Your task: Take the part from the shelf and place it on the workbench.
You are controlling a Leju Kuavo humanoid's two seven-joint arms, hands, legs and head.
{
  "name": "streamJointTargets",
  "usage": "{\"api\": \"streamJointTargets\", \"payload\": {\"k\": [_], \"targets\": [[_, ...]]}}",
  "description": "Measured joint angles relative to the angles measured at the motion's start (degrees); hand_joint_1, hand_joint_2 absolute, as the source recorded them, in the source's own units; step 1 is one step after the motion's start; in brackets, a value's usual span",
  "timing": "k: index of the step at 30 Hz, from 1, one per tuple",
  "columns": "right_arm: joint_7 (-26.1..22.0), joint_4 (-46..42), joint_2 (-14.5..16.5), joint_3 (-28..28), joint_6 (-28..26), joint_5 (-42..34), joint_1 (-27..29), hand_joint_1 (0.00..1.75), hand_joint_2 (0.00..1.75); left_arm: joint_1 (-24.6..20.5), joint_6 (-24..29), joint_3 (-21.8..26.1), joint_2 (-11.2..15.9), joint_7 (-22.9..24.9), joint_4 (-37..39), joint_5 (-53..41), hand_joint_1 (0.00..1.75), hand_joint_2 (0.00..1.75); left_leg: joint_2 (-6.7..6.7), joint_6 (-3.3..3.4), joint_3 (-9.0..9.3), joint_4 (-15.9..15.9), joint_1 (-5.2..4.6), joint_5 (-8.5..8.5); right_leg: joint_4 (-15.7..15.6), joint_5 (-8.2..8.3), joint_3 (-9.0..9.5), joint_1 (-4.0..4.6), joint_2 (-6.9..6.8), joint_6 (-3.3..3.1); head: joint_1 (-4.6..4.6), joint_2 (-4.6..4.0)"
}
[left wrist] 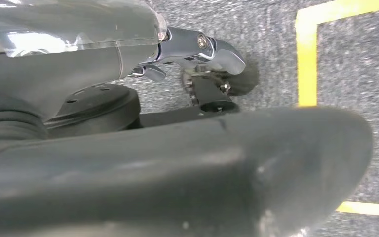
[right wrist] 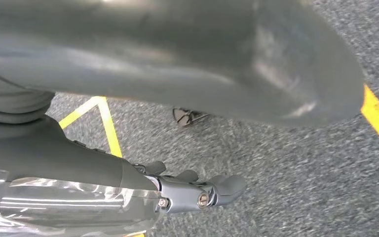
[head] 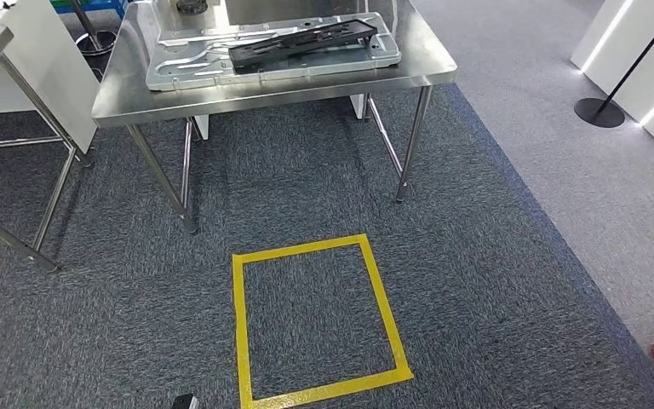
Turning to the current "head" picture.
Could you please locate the black plastic frame part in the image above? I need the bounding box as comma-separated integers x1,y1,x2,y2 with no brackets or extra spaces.
227,18,379,74

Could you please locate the stainless steel workbench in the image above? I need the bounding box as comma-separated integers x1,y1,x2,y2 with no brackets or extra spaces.
90,0,458,235

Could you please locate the yellow floor tape square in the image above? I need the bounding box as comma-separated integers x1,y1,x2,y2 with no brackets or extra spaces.
231,233,415,409

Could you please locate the stamped aluminium plate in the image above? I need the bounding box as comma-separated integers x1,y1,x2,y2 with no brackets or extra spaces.
145,11,403,93

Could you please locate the chrome stanchion round base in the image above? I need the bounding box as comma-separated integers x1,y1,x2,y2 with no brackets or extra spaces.
70,0,118,56

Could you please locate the blue plastic base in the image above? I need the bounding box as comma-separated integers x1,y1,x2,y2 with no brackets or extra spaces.
53,0,129,15

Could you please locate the white partition panel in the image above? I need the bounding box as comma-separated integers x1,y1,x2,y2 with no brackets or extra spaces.
0,0,100,153

